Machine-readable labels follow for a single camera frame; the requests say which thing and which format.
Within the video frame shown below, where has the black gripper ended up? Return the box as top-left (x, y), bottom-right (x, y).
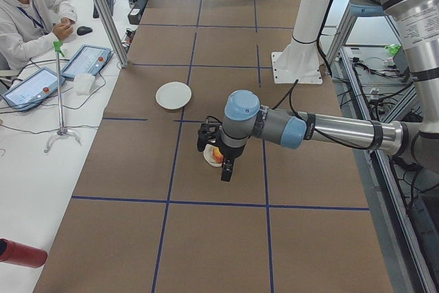
top-left (197, 127), bottom-right (246, 182)

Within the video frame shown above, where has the red yellow apple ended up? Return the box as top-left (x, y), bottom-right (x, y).
top-left (212, 147), bottom-right (224, 162)

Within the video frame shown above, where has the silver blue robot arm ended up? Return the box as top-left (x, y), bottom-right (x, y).
top-left (197, 0), bottom-right (438, 181)

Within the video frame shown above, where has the white small bowl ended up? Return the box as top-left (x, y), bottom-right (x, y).
top-left (203, 145), bottom-right (224, 167)

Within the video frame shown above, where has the white ceramic plate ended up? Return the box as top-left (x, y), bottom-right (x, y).
top-left (156, 82), bottom-right (192, 110)

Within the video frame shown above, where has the white tissue pack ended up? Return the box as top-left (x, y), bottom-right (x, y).
top-left (73, 73), bottom-right (95, 95)

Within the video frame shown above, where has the blue teach pendant far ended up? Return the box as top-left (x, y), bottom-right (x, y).
top-left (61, 45), bottom-right (112, 80)

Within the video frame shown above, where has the blue teach pendant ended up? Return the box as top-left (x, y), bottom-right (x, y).
top-left (61, 45), bottom-right (112, 80)
top-left (1, 67), bottom-right (58, 111)

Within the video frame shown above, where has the black computer mouse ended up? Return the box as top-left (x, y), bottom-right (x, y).
top-left (76, 26), bottom-right (93, 36)

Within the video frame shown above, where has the blue teach pendant near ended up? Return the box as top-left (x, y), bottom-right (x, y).
top-left (1, 67), bottom-right (58, 111)

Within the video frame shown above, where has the metal stand with green clip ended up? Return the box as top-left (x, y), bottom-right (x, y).
top-left (44, 40), bottom-right (82, 154)

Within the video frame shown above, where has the black keyboard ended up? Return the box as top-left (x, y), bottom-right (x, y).
top-left (92, 0), bottom-right (115, 19)

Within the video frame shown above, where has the person in white hoodie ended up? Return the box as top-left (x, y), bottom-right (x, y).
top-left (1, 0), bottom-right (77, 70)

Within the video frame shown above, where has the red cylinder bottle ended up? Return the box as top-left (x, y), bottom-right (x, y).
top-left (1, 238), bottom-right (47, 268)

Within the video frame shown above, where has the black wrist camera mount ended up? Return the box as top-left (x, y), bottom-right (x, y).
top-left (200, 115), bottom-right (222, 143)

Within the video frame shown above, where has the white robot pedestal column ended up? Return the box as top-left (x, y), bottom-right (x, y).
top-left (272, 0), bottom-right (331, 84)

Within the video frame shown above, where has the aluminium frame post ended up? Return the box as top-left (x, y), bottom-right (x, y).
top-left (93, 0), bottom-right (128, 68)

